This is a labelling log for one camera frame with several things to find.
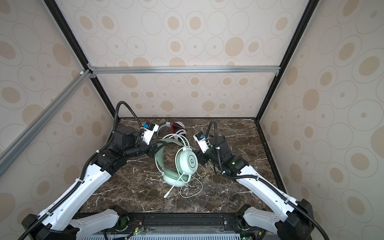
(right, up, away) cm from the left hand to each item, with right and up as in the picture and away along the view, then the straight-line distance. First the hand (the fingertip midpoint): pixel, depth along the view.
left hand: (167, 142), depth 67 cm
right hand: (+13, -3, +8) cm, 16 cm away
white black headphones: (+1, +7, +36) cm, 36 cm away
